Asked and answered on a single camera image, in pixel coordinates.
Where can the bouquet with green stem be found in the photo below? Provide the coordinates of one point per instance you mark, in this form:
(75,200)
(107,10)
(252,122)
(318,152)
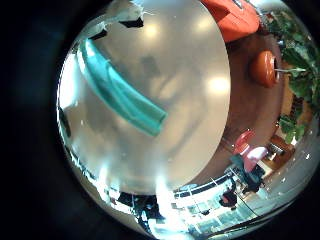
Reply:
(123,96)

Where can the red sofa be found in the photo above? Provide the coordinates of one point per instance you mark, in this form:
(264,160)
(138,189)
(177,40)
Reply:
(233,18)

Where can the red chair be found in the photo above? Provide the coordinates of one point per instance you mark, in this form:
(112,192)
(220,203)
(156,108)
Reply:
(243,141)

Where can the orange round stool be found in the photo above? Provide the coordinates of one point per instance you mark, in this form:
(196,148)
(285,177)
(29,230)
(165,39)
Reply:
(263,68)

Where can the wooden side table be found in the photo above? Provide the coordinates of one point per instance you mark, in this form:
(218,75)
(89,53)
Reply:
(281,150)

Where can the green leafy plant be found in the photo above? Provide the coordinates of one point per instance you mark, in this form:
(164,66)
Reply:
(300,56)

